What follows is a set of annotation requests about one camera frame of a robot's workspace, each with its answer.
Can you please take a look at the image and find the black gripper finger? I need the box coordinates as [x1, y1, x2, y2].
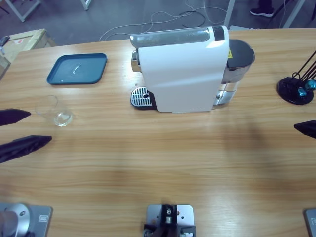
[0, 108, 32, 126]
[293, 120, 316, 139]
[0, 135, 53, 164]

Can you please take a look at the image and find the clear drinking glass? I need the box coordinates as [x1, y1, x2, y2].
[34, 95, 74, 128]

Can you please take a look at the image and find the grey coffee machine lever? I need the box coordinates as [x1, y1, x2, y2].
[130, 26, 215, 48]

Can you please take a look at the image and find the white capsule coffee machine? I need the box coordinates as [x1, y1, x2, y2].
[130, 25, 230, 115]

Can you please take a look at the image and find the black capsule holder with rods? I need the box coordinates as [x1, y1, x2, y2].
[276, 49, 316, 106]

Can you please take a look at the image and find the pale wooden box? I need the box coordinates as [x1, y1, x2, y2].
[0, 53, 12, 81]

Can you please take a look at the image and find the wooden crate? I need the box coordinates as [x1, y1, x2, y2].
[3, 28, 57, 65]

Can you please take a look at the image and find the blue plastic tray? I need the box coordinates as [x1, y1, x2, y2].
[46, 53, 108, 86]

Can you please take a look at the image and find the black shoe white sole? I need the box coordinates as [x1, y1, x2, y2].
[249, 0, 275, 17]

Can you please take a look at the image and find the black drip tray metal grate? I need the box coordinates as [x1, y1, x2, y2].
[130, 86, 157, 111]

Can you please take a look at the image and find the grey base plate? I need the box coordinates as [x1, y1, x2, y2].
[303, 208, 316, 237]
[23, 205, 54, 237]

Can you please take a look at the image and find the white metal table frame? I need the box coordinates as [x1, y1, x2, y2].
[223, 0, 237, 28]
[282, 0, 306, 29]
[80, 0, 96, 11]
[0, 0, 41, 23]

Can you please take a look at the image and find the white cable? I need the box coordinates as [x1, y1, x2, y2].
[98, 0, 228, 42]

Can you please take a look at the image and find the black looped cable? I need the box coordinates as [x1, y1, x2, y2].
[178, 10, 207, 28]

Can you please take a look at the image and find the grey camera stand dark post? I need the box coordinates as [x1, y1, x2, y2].
[143, 203, 198, 237]

